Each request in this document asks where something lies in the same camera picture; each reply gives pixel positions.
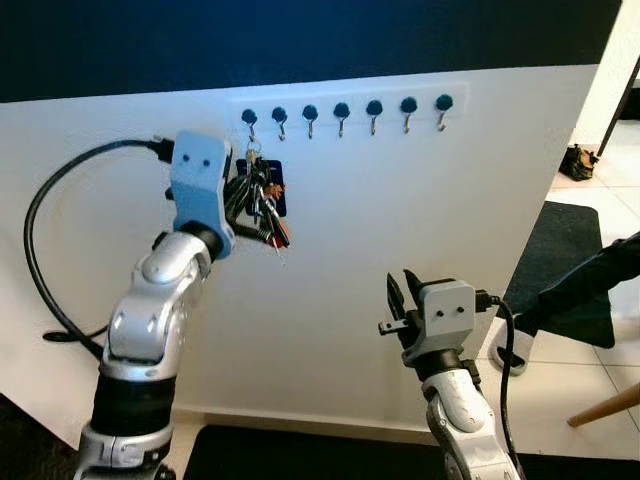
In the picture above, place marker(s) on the blue-capped metal hook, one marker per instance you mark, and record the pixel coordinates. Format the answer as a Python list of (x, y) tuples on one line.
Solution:
[(342, 109), (249, 117), (374, 107), (444, 102), (408, 104), (279, 115), (310, 112)]

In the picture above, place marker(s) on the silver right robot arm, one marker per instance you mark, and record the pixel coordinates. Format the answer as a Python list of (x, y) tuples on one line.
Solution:
[(460, 410)]

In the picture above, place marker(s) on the small dark floor bag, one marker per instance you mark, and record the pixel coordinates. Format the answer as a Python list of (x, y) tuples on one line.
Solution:
[(580, 163)]

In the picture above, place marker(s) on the person's leg black trousers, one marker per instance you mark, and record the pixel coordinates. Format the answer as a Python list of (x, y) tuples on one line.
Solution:
[(590, 275)]

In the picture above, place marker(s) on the white slipper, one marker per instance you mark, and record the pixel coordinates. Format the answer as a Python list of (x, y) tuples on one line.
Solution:
[(510, 350)]

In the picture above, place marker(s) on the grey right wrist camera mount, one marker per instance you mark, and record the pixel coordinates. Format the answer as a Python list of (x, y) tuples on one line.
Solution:
[(445, 318)]

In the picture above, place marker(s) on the wooden furniture leg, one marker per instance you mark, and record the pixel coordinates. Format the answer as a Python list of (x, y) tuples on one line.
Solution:
[(605, 405)]

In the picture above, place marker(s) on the bunch of keys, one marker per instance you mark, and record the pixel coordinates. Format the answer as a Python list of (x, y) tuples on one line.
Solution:
[(264, 197)]

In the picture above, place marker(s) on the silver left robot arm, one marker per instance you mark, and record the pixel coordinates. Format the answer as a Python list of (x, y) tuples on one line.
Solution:
[(150, 310)]

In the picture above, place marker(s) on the white board panel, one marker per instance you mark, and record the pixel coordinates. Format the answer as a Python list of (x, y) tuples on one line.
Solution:
[(400, 200)]

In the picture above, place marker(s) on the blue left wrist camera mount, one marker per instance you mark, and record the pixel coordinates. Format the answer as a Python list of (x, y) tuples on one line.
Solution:
[(200, 185)]

